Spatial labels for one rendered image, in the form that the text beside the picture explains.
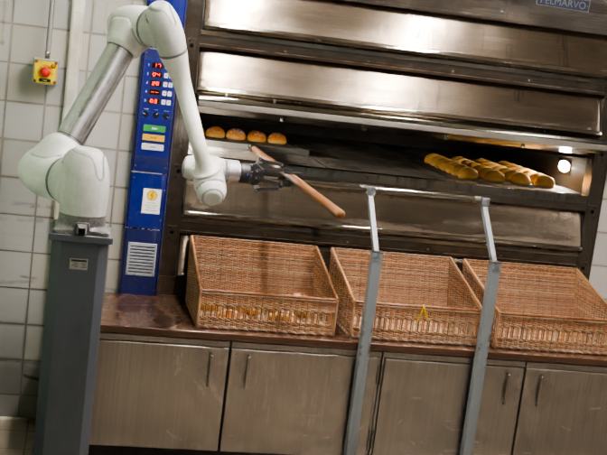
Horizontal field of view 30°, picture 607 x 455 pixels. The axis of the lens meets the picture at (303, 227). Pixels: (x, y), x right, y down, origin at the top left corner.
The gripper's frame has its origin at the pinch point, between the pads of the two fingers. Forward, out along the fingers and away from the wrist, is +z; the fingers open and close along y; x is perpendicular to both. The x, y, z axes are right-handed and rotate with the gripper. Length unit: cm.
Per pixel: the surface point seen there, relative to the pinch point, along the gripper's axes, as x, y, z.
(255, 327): -5, 60, -6
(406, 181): -53, 3, 61
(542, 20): -54, -73, 112
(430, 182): -53, 2, 72
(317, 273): -41, 44, 25
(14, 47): -56, -34, -107
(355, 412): 6, 88, 35
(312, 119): -42.0, -19.7, 14.0
